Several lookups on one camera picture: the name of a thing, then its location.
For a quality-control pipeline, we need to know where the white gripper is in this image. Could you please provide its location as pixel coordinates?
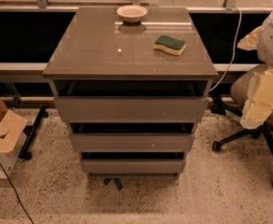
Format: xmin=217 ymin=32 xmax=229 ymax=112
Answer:
xmin=237 ymin=26 xmax=273 ymax=130

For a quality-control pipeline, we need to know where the grey bottom drawer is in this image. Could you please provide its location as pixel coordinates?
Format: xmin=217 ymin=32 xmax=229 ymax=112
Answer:
xmin=80 ymin=160 xmax=186 ymax=175

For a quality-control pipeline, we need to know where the grey drawer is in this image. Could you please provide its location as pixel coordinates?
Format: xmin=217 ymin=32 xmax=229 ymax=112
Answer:
xmin=69 ymin=133 xmax=194 ymax=152
xmin=80 ymin=160 xmax=186 ymax=175
xmin=54 ymin=97 xmax=207 ymax=123

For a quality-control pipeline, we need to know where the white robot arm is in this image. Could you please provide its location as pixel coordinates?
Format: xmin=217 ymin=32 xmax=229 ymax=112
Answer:
xmin=237 ymin=11 xmax=273 ymax=129

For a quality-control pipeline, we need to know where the grey middle drawer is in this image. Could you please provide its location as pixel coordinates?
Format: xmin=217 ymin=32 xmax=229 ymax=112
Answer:
xmin=69 ymin=133 xmax=194 ymax=152

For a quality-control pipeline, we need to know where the grey drawer cabinet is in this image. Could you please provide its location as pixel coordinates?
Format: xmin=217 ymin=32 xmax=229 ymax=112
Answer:
xmin=43 ymin=7 xmax=217 ymax=177

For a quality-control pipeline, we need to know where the grey top drawer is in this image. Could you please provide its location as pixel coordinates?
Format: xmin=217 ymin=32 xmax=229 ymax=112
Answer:
xmin=54 ymin=97 xmax=207 ymax=123

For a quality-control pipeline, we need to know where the brown office chair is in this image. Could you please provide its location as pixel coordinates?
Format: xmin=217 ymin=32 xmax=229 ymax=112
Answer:
xmin=211 ymin=63 xmax=273 ymax=186

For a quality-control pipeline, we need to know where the green yellow sponge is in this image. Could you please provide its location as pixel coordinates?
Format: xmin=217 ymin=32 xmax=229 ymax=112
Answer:
xmin=153 ymin=35 xmax=186 ymax=56

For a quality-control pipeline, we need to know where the white bowl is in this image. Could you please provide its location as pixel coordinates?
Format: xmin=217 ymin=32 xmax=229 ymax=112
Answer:
xmin=117 ymin=5 xmax=148 ymax=23

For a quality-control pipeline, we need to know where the black stand foot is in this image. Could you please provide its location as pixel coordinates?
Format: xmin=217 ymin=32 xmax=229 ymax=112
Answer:
xmin=18 ymin=105 xmax=49 ymax=161

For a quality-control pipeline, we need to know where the cardboard box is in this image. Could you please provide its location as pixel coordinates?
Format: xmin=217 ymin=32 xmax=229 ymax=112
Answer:
xmin=0 ymin=98 xmax=27 ymax=178

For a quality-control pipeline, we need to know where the white cable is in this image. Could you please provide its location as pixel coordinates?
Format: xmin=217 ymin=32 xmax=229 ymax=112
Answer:
xmin=208 ymin=7 xmax=243 ymax=92

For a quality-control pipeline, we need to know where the black floor cable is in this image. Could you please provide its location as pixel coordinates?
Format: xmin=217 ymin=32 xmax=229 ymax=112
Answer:
xmin=0 ymin=142 xmax=36 ymax=224

